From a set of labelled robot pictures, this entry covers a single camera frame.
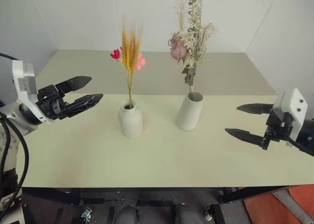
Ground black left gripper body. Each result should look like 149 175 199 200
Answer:
36 84 69 121

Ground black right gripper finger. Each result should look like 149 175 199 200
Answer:
236 103 274 115
224 128 268 150

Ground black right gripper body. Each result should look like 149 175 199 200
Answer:
261 107 299 151

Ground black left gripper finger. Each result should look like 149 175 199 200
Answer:
55 75 93 97
64 93 104 118

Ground golden wheat flower bouquet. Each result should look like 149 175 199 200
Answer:
109 18 147 110

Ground white bottle-shaped vase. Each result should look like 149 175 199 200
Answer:
117 100 144 138

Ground white cylindrical vase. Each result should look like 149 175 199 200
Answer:
174 91 205 131

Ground orange floor mat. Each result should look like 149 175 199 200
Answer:
242 184 314 224

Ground silver caster wheel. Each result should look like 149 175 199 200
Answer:
79 206 93 221
204 205 213 221

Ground pink rose dried bouquet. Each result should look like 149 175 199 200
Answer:
167 0 219 98

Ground dark grey rounded shape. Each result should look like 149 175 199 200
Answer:
115 205 137 224

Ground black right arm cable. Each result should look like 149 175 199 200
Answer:
279 132 314 157

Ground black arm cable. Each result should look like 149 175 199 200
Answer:
0 52 30 212
279 132 314 157

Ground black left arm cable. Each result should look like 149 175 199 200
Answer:
0 52 30 212

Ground black metal table frame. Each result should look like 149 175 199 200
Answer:
21 184 296 224

